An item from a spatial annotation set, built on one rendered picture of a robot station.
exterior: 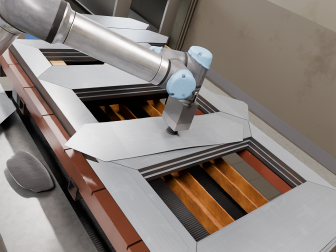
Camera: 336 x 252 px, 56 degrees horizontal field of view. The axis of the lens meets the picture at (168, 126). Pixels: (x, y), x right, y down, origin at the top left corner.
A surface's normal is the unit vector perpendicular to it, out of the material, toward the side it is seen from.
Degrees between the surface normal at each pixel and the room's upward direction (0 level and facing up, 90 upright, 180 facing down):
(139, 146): 2
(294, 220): 0
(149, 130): 3
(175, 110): 90
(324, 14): 90
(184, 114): 90
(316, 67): 90
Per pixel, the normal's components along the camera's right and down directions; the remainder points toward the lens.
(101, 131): 0.29, -0.80
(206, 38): -0.77, 0.13
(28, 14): -0.09, 0.42
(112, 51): 0.29, 0.47
